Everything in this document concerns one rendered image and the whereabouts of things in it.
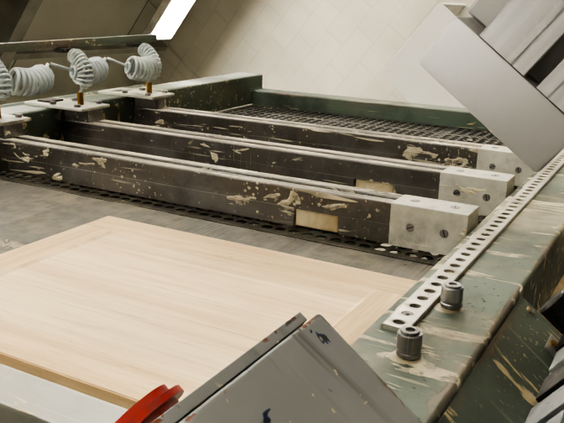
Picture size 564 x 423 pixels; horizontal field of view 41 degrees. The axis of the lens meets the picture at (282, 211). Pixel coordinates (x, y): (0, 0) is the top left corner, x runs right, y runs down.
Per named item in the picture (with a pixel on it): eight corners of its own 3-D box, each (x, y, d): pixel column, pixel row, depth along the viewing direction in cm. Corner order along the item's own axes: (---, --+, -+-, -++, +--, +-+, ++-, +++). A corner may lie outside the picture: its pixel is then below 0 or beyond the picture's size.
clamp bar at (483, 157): (531, 190, 157) (545, 75, 151) (99, 128, 212) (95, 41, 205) (540, 180, 166) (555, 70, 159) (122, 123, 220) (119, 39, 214)
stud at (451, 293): (457, 314, 84) (460, 289, 83) (436, 309, 85) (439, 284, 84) (464, 306, 86) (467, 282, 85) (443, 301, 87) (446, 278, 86)
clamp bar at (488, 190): (500, 221, 135) (516, 87, 128) (26, 143, 190) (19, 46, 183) (514, 208, 144) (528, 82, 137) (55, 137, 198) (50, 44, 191)
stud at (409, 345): (415, 365, 72) (418, 336, 71) (391, 358, 73) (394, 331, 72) (424, 355, 74) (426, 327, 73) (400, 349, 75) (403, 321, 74)
